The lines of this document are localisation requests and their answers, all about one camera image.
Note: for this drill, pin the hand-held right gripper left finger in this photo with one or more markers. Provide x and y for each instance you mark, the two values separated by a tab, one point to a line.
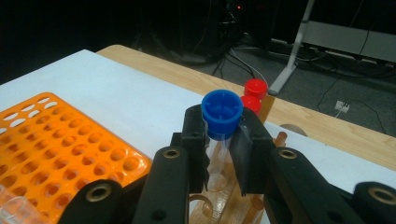
196	149

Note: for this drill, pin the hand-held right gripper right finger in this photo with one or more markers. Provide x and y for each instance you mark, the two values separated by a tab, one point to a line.
255	146

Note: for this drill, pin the red capped test tube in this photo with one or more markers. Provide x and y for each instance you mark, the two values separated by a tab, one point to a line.
256	88
251	104

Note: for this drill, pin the blue capped test tube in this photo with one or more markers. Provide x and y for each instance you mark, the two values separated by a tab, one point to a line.
221	115

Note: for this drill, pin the wooden tube rack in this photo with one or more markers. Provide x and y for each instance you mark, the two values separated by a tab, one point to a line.
224	202

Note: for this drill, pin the orange plastic tube rack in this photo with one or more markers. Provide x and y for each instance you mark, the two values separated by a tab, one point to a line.
93	155

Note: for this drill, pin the clear test tube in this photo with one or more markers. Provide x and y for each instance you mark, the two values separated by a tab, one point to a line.
17	207

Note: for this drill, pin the white metal stand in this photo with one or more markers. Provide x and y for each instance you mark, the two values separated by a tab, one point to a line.
292	62

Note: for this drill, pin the white power plug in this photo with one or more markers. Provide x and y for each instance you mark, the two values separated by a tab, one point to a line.
342	106

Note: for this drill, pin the dark equipment with red light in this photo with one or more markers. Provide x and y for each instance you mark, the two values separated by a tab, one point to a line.
232	18

